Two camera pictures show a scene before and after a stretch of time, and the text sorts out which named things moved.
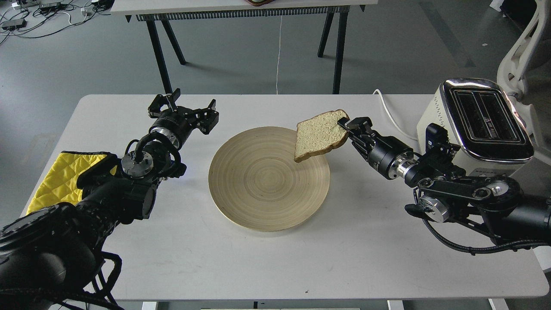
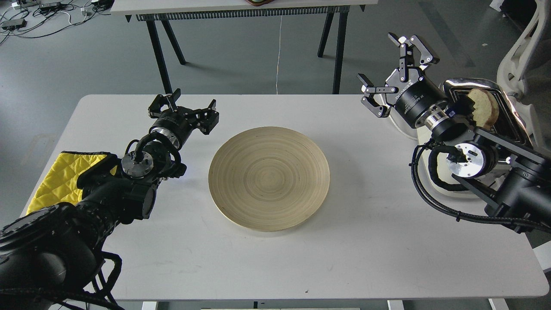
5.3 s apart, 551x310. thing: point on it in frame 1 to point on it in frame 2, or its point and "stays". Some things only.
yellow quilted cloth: (60, 185) stays
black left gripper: (181, 122) stays
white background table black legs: (168, 11) stays
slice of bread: (319, 134) to (487, 107)
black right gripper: (388, 156) to (415, 99)
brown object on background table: (259, 3) stays
